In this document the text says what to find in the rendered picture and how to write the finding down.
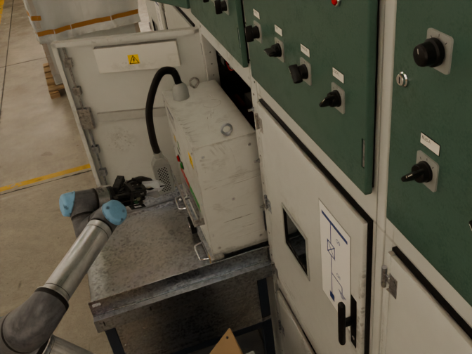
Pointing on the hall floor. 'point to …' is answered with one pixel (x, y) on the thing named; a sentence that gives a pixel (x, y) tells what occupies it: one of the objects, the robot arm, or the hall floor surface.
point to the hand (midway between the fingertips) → (160, 185)
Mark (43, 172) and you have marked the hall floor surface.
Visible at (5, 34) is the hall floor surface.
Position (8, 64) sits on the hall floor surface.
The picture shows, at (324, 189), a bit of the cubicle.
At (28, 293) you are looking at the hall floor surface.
